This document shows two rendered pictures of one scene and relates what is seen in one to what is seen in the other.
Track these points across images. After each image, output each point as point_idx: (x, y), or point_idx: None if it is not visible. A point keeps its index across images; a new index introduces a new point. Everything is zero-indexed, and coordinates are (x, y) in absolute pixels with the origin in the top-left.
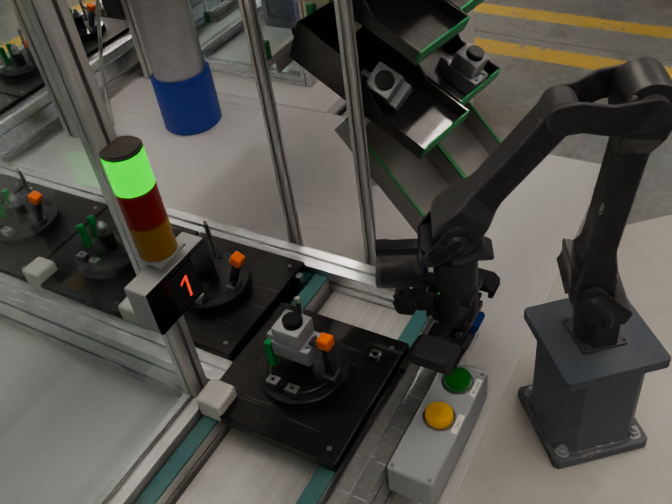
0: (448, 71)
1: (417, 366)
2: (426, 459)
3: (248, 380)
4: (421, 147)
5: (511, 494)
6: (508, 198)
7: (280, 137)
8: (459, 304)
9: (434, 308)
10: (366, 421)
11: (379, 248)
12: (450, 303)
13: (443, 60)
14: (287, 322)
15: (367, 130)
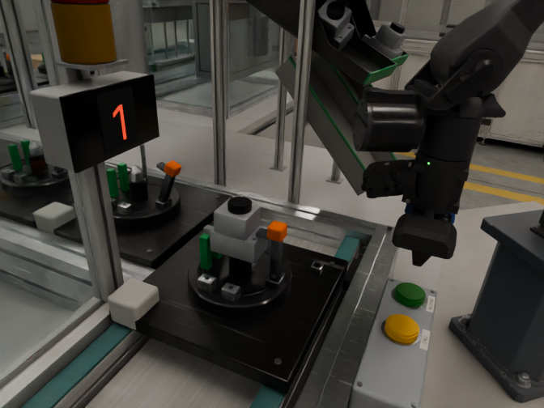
0: (371, 44)
1: (361, 282)
2: (401, 378)
3: (173, 286)
4: (367, 72)
5: None
6: None
7: (223, 76)
8: (453, 176)
9: (414, 189)
10: (315, 334)
11: (372, 91)
12: (443, 175)
13: (366, 37)
14: (235, 204)
15: None
